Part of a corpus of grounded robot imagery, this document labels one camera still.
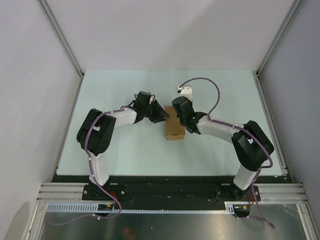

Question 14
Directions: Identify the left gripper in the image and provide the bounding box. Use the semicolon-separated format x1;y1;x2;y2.
143;99;169;124

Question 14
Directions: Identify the brown cardboard express box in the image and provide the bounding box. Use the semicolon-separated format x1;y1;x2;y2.
164;106;186;141

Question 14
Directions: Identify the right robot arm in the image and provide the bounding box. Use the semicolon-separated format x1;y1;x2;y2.
172;96;275;201

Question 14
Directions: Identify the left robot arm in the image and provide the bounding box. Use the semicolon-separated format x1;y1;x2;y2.
76;91;170;200

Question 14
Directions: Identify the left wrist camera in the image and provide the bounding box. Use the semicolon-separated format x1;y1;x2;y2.
147;91;156;104

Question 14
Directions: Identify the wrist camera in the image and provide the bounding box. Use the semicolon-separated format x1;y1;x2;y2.
147;91;156;104
177;85;193;102

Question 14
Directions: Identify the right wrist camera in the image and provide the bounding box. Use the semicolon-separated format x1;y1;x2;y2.
177;85;193;102

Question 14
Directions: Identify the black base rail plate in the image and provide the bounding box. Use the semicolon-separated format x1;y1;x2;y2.
52;174;293;211

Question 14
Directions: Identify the grey slotted cable duct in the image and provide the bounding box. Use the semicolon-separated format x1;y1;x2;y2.
44;201;237;216

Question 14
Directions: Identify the left aluminium frame post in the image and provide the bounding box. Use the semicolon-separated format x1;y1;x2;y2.
37;0;84;79

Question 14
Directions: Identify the aluminium frame post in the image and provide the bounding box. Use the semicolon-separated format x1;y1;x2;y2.
256;0;305;76
37;0;84;79

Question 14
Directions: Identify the right aluminium frame post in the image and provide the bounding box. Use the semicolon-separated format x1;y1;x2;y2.
256;0;305;76

